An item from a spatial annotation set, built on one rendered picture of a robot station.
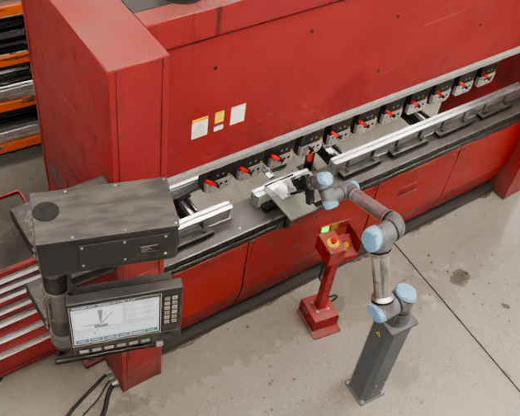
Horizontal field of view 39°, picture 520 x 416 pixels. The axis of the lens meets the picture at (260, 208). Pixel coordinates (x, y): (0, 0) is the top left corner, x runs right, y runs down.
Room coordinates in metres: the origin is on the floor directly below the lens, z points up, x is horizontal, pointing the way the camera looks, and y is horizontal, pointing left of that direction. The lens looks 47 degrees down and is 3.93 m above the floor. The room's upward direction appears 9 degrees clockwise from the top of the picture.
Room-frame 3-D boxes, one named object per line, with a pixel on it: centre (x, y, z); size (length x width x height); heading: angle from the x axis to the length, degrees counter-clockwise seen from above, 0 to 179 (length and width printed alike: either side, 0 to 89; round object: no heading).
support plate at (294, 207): (2.84, -0.16, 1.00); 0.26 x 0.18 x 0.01; 41
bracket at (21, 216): (1.90, 0.74, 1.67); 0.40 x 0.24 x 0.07; 131
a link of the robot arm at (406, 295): (2.33, -0.80, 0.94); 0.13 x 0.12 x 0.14; 130
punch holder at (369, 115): (3.33, -0.50, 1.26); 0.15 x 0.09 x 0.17; 131
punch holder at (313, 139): (3.07, -0.20, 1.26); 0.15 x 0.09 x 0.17; 131
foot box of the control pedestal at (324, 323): (2.78, -0.49, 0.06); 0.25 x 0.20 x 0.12; 31
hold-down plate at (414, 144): (3.57, -0.86, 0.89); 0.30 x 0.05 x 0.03; 131
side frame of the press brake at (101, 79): (2.45, 0.79, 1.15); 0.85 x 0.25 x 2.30; 41
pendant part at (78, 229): (1.72, 0.55, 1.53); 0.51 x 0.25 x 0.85; 113
